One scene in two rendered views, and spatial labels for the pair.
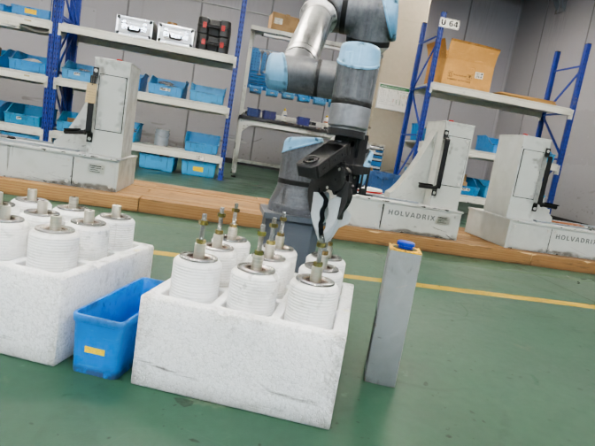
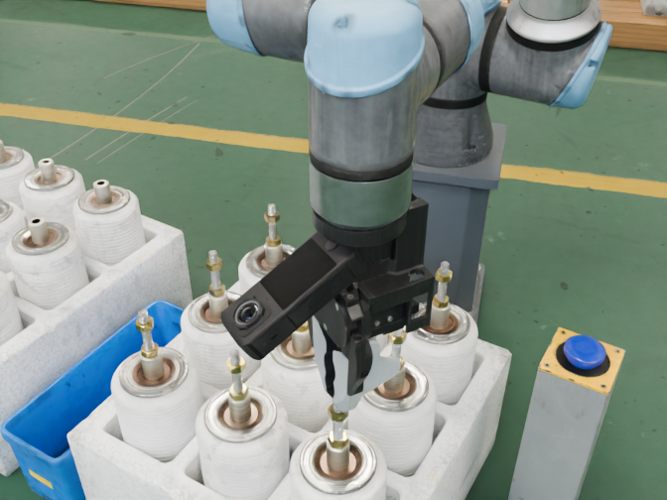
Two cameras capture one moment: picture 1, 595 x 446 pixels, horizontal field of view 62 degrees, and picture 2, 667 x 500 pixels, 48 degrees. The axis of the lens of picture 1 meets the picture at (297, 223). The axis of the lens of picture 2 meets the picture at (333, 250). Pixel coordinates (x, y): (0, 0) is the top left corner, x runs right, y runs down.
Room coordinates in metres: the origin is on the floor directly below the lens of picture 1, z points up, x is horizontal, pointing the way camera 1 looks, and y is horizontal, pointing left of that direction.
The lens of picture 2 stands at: (0.50, -0.23, 0.85)
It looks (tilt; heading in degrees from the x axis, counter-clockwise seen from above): 36 degrees down; 23
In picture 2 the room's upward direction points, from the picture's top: straight up
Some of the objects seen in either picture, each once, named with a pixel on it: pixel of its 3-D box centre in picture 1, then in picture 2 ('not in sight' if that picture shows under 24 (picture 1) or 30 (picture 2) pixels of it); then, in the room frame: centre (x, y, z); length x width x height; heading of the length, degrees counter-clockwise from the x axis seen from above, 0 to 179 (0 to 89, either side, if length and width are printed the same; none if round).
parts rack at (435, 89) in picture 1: (484, 126); not in sight; (6.24, -2.05, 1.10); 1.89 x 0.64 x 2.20; 99
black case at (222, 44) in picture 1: (212, 46); not in sight; (5.64, 1.22, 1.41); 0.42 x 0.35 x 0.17; 11
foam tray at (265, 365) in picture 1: (257, 326); (304, 438); (1.07, 0.05, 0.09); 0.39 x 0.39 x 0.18; 83
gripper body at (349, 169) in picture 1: (343, 162); (365, 266); (0.95, -0.07, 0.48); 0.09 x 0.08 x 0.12; 141
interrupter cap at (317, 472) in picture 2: (314, 280); (337, 461); (0.93, -0.05, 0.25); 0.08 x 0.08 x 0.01
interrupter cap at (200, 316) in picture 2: (216, 247); (219, 312); (1.08, 0.17, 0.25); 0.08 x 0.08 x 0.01
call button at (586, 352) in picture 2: (405, 245); (584, 354); (1.10, -0.25, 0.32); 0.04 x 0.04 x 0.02
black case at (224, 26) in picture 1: (214, 30); not in sight; (5.64, 1.22, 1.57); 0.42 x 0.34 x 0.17; 9
